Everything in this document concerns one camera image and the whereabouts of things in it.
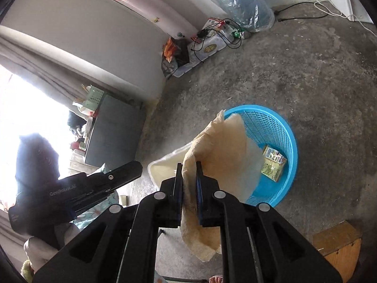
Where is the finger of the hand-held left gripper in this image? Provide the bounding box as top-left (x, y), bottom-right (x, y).
top-left (88, 161), bottom-right (143, 201)

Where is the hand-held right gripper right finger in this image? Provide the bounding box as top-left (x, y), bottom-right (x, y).
top-left (195, 162), bottom-right (344, 283)

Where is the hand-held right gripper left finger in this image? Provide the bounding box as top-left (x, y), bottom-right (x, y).
top-left (32, 163), bottom-right (184, 283)

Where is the beige cloth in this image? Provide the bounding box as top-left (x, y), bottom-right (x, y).
top-left (180, 110), bottom-right (263, 262)

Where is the blue plastic basket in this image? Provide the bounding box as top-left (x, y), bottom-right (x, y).
top-left (216, 104), bottom-right (297, 208)

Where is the dark grey desk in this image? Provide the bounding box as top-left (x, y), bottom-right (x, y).
top-left (84, 94), bottom-right (146, 171)

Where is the white cloth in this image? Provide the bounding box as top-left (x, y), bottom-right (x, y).
top-left (23, 221), bottom-right (81, 273)

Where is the black round bag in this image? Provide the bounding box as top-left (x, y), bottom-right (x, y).
top-left (67, 110), bottom-right (86, 130)

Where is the green yellow drink carton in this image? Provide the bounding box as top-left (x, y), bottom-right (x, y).
top-left (261, 145), bottom-right (287, 182)

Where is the green perforated basket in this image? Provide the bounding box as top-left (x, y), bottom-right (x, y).
top-left (81, 85), bottom-right (107, 111)

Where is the black orange snack bag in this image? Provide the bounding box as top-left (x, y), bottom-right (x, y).
top-left (161, 37), bottom-right (190, 79)

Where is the beige curtain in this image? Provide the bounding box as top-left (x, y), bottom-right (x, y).
top-left (0, 25), bottom-right (148, 112)

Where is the wooden stool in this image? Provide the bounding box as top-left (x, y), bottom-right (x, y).
top-left (312, 221), bottom-right (363, 283)

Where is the white tissue roll pack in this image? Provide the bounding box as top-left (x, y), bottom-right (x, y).
top-left (172, 31), bottom-right (236, 78)

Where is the rolled printed poster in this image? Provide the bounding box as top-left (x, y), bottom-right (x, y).
top-left (110, 0), bottom-right (198, 39)

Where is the blue water jug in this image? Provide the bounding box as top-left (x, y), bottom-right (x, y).
top-left (205, 0), bottom-right (275, 33)

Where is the tangled black cable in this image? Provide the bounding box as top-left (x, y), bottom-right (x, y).
top-left (188, 19), bottom-right (243, 64)

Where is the black floor cable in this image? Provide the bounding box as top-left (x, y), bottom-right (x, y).
top-left (274, 1), bottom-right (329, 22)

